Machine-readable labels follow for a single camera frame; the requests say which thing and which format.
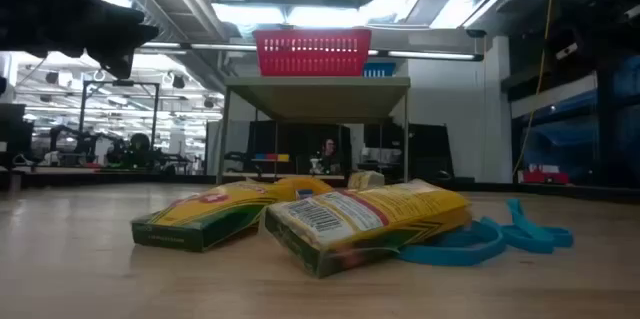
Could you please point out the small red bin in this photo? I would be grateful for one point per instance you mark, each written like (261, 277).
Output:
(272, 157)

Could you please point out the black monitor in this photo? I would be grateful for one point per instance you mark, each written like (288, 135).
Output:
(12, 134)

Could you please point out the yellow green crayon box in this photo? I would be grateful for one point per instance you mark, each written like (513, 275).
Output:
(360, 219)
(210, 219)
(365, 180)

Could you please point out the person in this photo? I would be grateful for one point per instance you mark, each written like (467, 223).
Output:
(140, 143)
(328, 154)

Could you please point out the black screen panel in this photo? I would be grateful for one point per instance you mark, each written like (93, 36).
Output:
(425, 151)
(300, 139)

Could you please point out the red case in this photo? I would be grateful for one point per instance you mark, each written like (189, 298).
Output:
(545, 177)

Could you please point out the black aluminium table frame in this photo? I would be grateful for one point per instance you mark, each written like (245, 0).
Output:
(150, 178)

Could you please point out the black gantry frame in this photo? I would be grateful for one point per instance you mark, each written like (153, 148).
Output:
(120, 83)

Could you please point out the red plastic basket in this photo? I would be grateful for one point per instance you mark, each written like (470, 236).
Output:
(312, 54)

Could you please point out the small yellow bin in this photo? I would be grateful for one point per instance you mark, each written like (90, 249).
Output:
(283, 157)

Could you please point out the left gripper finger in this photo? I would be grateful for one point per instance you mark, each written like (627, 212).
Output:
(130, 26)
(117, 61)

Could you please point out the black ceiling camera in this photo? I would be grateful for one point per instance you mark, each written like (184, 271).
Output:
(475, 33)

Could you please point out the blue plastic basket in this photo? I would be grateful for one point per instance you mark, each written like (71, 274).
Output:
(378, 69)

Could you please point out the small blue bin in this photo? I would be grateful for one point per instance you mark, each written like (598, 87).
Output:
(260, 157)

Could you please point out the long tube light fixture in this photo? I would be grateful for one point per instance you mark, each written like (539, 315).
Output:
(430, 55)

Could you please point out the black background robot arms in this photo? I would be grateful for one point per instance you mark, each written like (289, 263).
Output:
(85, 141)

